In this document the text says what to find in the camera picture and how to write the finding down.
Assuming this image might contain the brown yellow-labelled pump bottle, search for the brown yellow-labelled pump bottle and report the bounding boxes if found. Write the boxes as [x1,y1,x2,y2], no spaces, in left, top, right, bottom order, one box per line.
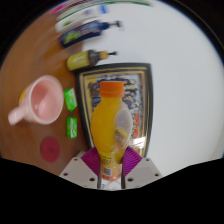
[65,49,118,72]

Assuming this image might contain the pink patterned mug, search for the pink patterned mug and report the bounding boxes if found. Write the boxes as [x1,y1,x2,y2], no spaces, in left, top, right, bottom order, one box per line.
[7,74,65,126]

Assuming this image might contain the dark blue pump bottle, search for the dark blue pump bottle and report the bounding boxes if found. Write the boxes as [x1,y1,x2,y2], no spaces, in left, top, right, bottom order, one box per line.
[59,19,123,48]

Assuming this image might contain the orange-capped clear drink bottle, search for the orange-capped clear drink bottle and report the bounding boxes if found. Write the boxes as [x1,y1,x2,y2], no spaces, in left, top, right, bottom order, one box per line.
[90,80,134,190]

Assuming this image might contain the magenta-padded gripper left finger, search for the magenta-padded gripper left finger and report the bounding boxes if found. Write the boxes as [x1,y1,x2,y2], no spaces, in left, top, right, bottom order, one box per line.
[59,147,103,190]

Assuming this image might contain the small green packet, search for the small green packet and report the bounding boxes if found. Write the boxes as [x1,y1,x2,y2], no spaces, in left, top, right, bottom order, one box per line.
[66,115,79,140]
[63,87,78,112]

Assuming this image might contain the flat round red coaster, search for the flat round red coaster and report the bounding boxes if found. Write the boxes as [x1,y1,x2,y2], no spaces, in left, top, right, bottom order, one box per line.
[40,136,62,164]

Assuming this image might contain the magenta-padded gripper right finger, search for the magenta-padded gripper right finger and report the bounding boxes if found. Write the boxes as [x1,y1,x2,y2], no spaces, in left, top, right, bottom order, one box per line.
[120,146,164,190]

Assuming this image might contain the dark framed group picture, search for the dark framed group picture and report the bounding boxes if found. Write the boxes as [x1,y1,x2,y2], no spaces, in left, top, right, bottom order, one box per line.
[73,62,154,158]

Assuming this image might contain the white blue-capped bottle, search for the white blue-capped bottle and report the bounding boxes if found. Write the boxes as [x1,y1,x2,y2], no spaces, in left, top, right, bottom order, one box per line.
[54,4,109,33]

